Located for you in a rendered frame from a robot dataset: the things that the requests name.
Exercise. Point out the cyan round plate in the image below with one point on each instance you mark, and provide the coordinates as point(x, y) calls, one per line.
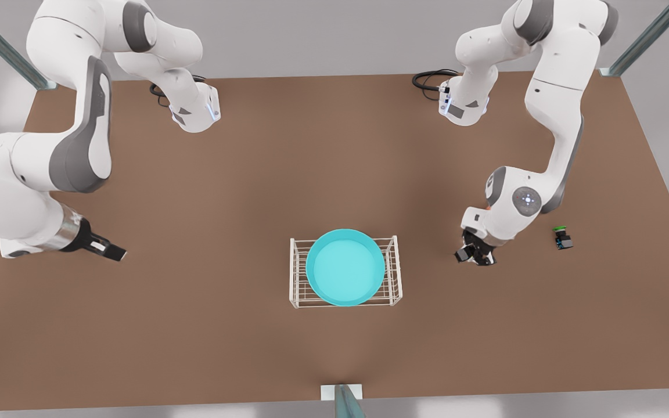
point(345, 268)

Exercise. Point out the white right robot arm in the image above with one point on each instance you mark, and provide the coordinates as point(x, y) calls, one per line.
point(85, 116)

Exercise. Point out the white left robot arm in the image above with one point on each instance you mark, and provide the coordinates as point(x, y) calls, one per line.
point(561, 69)

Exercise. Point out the green button switch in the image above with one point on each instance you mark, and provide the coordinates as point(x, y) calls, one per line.
point(563, 238)

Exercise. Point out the silver frame post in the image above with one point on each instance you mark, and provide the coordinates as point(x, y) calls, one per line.
point(645, 38)
point(3, 46)
point(346, 400)

